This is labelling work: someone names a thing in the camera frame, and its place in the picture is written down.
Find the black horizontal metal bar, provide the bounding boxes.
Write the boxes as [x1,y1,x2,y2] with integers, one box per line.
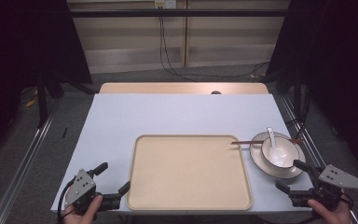
[69,8,289,19]

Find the white plate with dark rim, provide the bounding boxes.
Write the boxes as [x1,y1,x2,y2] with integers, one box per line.
[249,131,307,180]

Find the silver metal floor rail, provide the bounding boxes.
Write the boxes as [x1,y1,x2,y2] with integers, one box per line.
[279,94,358,224]
[0,101,61,224]

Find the white wall socket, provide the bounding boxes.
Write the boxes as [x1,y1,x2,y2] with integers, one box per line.
[154,0,177,9]

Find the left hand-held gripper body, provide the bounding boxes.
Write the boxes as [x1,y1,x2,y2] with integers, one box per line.
[63,168,121,217]

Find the black wall cables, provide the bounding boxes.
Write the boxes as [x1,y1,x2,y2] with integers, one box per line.
[158,7,271,79]

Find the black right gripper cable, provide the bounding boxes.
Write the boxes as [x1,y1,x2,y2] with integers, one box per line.
[340,191,355,210]

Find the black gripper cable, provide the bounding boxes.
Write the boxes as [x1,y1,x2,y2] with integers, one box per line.
[340,191,355,210]
[57,176,77,224]

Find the person's right hand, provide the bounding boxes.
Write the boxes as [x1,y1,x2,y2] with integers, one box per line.
[307,189,354,224]

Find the person's left hand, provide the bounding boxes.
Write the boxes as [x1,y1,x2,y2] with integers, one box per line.
[62,194,104,224]

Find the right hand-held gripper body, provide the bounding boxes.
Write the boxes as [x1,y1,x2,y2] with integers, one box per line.
[290,163,358,212]

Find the white table mat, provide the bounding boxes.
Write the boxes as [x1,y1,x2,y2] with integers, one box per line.
[50,92,317,217]

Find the beige rectangular tray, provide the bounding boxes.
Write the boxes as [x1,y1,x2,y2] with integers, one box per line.
[126,133,254,212]

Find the black curtain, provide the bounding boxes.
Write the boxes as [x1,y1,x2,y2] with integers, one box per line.
[0,0,93,162]
[265,0,358,180]

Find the white ceramic spoon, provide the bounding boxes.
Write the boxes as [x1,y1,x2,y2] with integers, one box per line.
[266,126,287,167]

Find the white bowl with dark rim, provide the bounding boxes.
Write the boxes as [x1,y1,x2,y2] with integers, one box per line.
[260,135,300,170]

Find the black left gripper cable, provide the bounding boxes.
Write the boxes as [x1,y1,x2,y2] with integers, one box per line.
[57,176,77,224]

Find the wooden table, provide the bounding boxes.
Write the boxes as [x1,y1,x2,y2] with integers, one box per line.
[98,81,270,95]

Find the black metal stand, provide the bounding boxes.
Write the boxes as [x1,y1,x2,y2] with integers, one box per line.
[34,72,49,128]

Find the pair of brown chopsticks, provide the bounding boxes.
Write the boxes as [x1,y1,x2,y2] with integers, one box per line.
[230,138,304,146]

